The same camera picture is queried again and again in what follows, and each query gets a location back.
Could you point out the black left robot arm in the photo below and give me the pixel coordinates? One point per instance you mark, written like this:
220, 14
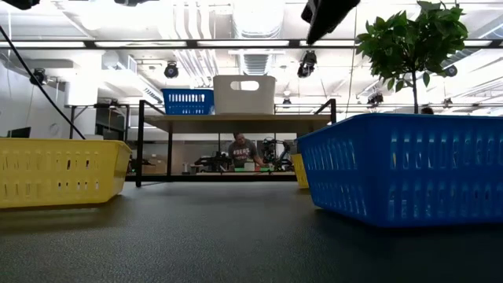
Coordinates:
21, 3

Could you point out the black background robot arm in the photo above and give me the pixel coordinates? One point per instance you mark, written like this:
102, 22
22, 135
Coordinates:
214, 161
271, 151

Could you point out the blue slotted plastic basket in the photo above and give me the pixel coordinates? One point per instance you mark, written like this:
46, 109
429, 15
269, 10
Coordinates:
412, 173
188, 101

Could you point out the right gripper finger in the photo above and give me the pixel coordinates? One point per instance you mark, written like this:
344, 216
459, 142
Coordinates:
330, 15

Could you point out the black ceiling spotlight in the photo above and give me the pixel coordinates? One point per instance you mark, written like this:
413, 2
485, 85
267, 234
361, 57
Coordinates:
375, 99
450, 71
171, 71
306, 67
39, 77

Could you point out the black table mat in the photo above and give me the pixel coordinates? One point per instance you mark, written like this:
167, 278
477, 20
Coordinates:
236, 243

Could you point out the black frame background desk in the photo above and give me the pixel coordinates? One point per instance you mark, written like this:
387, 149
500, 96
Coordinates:
112, 118

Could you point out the wooden shelf with black frame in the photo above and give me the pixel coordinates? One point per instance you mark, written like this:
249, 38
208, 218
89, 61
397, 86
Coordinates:
236, 122

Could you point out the person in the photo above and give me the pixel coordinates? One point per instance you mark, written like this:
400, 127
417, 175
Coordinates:
243, 151
427, 111

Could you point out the yellow slotted plastic basket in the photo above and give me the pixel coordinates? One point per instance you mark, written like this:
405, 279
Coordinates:
299, 171
59, 173

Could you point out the green potted plant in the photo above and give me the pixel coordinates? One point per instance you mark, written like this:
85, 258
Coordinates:
408, 43

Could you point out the ceiling air vent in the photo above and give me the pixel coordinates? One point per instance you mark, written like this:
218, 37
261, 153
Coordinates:
255, 65

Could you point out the black computer monitor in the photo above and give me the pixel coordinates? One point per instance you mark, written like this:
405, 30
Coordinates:
21, 133

